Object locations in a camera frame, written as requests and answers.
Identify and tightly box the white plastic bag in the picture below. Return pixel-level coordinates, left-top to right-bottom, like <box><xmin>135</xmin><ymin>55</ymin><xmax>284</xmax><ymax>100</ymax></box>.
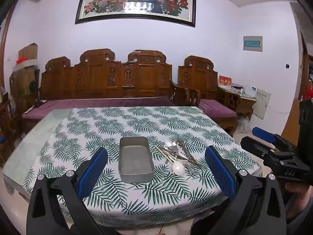
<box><xmin>237</xmin><ymin>117</ymin><xmax>250</xmax><ymax>134</ymax></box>

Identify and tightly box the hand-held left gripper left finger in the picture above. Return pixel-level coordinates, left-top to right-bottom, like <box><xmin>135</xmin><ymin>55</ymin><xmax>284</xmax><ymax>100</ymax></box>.
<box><xmin>26</xmin><ymin>147</ymin><xmax>108</xmax><ymax>235</ymax></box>

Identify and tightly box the person's right hand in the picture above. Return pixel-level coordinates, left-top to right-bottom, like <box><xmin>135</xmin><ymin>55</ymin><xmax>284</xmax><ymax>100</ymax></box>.
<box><xmin>285</xmin><ymin>183</ymin><xmax>313</xmax><ymax>203</ymax></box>

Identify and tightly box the framed floral painting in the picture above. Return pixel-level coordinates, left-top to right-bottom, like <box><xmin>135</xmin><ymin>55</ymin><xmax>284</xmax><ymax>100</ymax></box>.
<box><xmin>75</xmin><ymin>0</ymin><xmax>197</xmax><ymax>28</ymax></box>

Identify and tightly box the short purple seat cushion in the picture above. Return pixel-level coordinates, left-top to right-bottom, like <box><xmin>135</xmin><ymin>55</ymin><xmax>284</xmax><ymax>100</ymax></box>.
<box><xmin>199</xmin><ymin>99</ymin><xmax>237</xmax><ymax>118</ymax></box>

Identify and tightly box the red box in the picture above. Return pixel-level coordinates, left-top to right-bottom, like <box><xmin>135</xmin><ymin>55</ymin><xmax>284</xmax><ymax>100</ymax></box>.
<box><xmin>218</xmin><ymin>75</ymin><xmax>232</xmax><ymax>89</ymax></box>

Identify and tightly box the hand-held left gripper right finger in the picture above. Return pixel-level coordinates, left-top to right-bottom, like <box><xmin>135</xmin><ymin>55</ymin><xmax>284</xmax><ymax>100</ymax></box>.
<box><xmin>205</xmin><ymin>146</ymin><xmax>287</xmax><ymax>235</ymax></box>

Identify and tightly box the leaf-print tablecloth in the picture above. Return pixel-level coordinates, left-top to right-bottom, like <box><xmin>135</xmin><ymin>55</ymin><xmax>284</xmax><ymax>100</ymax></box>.
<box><xmin>23</xmin><ymin>106</ymin><xmax>263</xmax><ymax>228</ymax></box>

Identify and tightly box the metal fork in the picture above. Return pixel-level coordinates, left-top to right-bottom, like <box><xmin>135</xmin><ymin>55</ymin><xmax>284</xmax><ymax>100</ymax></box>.
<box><xmin>166</xmin><ymin>141</ymin><xmax>180</xmax><ymax>164</ymax></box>

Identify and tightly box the carved wooden armchair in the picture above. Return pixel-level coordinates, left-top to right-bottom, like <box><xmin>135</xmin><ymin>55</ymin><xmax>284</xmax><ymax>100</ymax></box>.
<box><xmin>178</xmin><ymin>55</ymin><xmax>239</xmax><ymax>137</ymax></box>

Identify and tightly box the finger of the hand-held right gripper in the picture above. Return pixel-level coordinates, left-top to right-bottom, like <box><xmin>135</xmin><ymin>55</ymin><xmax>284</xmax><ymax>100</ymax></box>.
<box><xmin>240</xmin><ymin>136</ymin><xmax>310</xmax><ymax>184</ymax></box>
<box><xmin>252</xmin><ymin>127</ymin><xmax>299</xmax><ymax>153</ymax></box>

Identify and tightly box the white wall panel box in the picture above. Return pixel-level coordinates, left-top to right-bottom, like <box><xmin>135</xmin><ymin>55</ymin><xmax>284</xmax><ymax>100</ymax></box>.
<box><xmin>243</xmin><ymin>36</ymin><xmax>264</xmax><ymax>52</ymax></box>

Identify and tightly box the person's right forearm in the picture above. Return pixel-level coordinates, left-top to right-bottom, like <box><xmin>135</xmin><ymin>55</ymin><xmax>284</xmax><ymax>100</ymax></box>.
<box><xmin>286</xmin><ymin>198</ymin><xmax>313</xmax><ymax>225</ymax></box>

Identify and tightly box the large white soup spoon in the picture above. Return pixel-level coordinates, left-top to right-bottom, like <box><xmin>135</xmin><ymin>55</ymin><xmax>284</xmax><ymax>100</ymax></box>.
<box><xmin>169</xmin><ymin>153</ymin><xmax>186</xmax><ymax>176</ymax></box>

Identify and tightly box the wooden side table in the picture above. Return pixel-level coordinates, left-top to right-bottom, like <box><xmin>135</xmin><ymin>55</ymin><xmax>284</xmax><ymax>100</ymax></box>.
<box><xmin>219</xmin><ymin>87</ymin><xmax>256</xmax><ymax>122</ymax></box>

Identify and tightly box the beige wall cabinet door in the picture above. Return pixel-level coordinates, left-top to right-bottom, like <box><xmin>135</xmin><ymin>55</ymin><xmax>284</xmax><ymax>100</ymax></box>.
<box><xmin>252</xmin><ymin>89</ymin><xmax>272</xmax><ymax>120</ymax></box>

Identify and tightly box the carved wooden sofa bench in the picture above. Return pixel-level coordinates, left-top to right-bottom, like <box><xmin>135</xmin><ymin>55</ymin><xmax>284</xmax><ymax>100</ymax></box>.
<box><xmin>39</xmin><ymin>48</ymin><xmax>190</xmax><ymax>108</ymax></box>

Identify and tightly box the rectangular metal tray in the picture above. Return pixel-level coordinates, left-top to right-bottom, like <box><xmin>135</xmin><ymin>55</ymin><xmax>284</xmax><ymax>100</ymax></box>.
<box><xmin>118</xmin><ymin>136</ymin><xmax>155</xmax><ymax>183</ymax></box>

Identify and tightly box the metal spoon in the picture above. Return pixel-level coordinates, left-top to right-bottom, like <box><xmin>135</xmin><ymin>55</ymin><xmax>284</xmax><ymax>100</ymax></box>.
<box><xmin>182</xmin><ymin>159</ymin><xmax>195</xmax><ymax>173</ymax></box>

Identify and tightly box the white device box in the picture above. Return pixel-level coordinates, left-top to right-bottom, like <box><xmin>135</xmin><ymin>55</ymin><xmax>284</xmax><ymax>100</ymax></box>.
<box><xmin>241</xmin><ymin>84</ymin><xmax>258</xmax><ymax>98</ymax></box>

